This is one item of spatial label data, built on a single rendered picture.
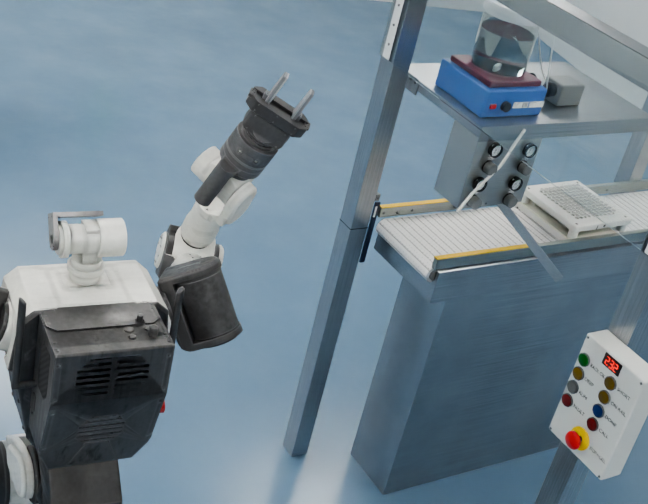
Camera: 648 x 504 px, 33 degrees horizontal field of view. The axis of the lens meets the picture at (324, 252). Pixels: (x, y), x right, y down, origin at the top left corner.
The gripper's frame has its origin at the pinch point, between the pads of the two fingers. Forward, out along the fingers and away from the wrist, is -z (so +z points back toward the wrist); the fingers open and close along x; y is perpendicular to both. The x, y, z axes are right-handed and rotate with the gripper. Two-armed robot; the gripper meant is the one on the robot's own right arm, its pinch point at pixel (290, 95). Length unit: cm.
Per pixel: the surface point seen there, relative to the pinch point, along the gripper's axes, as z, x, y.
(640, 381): 7, -88, -6
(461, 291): 58, -81, 67
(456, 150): 23, -52, 67
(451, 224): 55, -74, 90
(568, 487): 44, -104, 1
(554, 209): 39, -98, 102
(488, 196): 29, -66, 66
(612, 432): 20, -93, -7
